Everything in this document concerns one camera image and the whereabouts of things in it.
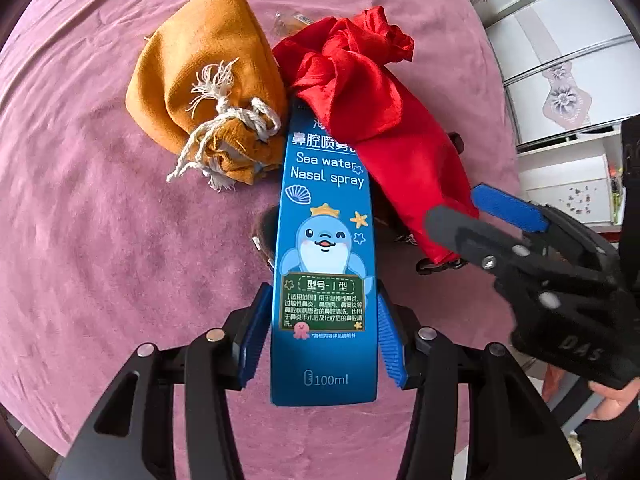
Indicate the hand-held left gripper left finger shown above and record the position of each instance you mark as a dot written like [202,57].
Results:
[256,340]

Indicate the person's right hand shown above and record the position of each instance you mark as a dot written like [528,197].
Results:
[617,402]

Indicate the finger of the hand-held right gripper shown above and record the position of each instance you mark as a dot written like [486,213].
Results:
[465,232]
[505,207]

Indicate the red satin cloth bag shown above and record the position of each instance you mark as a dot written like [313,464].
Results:
[380,110]

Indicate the white floral wardrobe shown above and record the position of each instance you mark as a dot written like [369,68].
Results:
[560,75]

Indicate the person's right forearm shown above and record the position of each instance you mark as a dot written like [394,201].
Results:
[612,447]

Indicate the amber bottle with gold cap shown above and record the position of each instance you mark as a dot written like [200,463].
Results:
[289,22]

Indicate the blue nasal spray box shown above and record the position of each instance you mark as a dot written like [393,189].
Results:
[325,260]

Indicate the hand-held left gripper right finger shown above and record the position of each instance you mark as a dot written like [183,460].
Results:
[390,345]

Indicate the pink bed sheet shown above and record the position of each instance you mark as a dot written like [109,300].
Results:
[100,260]

